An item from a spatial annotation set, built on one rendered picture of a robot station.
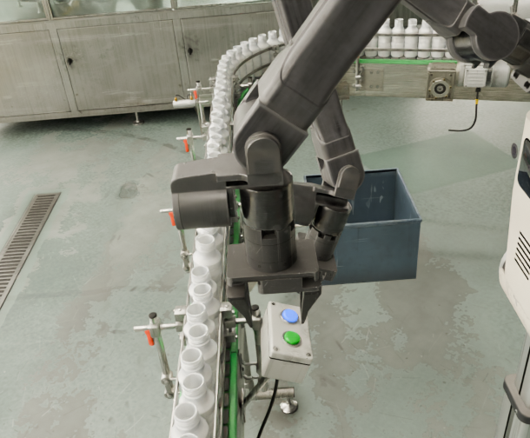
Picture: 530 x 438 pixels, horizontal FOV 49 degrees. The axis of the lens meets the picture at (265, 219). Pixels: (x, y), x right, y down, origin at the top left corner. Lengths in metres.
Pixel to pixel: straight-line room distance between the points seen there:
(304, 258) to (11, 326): 2.57
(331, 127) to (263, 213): 0.39
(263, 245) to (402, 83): 2.29
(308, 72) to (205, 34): 4.03
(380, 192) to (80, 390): 1.51
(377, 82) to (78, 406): 1.94
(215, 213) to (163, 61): 4.08
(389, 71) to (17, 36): 2.95
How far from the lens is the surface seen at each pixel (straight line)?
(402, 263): 1.81
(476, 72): 2.67
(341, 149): 0.97
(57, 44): 4.78
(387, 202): 2.04
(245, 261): 0.67
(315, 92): 0.55
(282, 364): 1.10
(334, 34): 0.54
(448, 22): 1.04
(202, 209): 0.60
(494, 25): 1.05
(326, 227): 1.00
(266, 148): 0.55
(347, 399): 2.46
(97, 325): 2.96
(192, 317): 1.11
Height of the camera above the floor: 1.89
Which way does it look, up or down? 33 degrees down
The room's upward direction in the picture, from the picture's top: 5 degrees counter-clockwise
